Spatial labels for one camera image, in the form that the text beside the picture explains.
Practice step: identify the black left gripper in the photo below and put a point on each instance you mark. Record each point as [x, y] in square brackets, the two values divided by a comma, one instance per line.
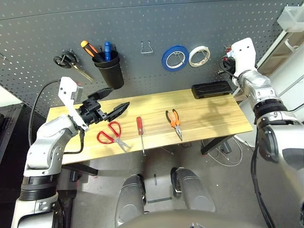
[90, 114]

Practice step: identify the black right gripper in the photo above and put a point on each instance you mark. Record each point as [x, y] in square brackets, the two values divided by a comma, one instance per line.
[229, 64]

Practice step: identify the orange black needle-nose pliers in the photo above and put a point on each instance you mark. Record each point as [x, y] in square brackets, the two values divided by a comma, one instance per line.
[175, 121]

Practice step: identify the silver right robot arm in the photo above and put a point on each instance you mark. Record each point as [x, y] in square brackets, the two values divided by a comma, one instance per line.
[256, 88]

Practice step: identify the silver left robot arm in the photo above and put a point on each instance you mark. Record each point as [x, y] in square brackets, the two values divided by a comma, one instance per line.
[47, 142]

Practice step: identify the dark grey pegboard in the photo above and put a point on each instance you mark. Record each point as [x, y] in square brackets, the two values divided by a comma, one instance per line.
[154, 23]

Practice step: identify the double metal pegboard hook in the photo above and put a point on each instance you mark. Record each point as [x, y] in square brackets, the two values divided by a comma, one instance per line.
[2, 57]

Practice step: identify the black plastic cup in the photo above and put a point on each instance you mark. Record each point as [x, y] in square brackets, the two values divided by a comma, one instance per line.
[111, 76]

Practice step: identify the black tool case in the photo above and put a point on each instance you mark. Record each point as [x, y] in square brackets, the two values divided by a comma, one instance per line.
[211, 89]

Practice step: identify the white tape roll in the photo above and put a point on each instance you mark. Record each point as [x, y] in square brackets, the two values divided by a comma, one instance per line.
[190, 58]

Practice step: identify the orange black screwdriver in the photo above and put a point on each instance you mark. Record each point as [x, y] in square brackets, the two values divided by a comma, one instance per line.
[88, 48]

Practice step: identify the blue tape roll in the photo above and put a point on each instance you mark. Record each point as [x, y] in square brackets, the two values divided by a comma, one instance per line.
[164, 60]

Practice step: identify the black table leg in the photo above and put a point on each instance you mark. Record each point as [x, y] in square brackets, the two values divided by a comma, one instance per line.
[213, 146]
[83, 169]

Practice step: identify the translucent plastic bin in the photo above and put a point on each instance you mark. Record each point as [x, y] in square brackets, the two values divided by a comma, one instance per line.
[292, 20]

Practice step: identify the dark power adapter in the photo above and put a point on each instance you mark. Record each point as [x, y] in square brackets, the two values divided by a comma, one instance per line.
[225, 147]

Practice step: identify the silver left robot leg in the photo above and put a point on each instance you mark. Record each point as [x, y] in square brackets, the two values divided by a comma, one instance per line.
[129, 202]

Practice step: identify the silver robot leg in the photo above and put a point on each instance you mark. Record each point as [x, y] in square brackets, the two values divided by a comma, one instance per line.
[129, 202]
[194, 192]

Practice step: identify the black equipment case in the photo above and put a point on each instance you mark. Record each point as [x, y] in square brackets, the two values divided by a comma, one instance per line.
[7, 128]

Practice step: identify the silver right robot leg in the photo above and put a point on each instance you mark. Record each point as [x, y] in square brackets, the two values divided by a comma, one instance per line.
[194, 192]

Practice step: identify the grey robot torso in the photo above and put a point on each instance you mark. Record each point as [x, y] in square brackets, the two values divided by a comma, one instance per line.
[190, 221]

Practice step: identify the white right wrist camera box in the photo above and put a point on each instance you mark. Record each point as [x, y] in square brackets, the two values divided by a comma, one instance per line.
[244, 54]

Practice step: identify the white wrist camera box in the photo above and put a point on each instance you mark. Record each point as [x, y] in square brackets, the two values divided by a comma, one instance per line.
[67, 95]
[244, 54]

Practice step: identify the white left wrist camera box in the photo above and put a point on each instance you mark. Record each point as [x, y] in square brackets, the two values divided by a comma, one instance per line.
[67, 95]

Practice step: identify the white pegboard frame post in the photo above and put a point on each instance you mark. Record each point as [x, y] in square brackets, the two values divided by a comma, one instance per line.
[273, 50]

